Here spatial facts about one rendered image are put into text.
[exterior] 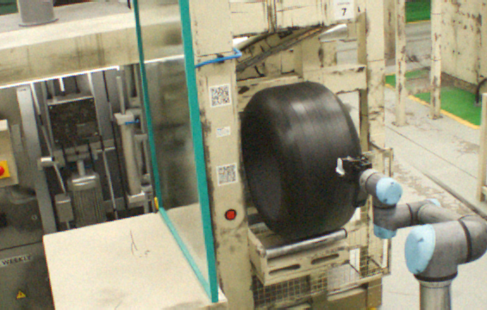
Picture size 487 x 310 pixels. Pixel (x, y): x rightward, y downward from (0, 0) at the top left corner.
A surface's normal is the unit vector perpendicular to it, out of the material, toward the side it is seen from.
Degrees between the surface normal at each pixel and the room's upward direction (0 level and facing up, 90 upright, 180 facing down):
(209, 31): 90
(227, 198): 90
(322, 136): 54
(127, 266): 0
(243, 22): 90
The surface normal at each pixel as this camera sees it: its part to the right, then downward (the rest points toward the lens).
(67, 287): -0.07, -0.93
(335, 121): 0.18, -0.44
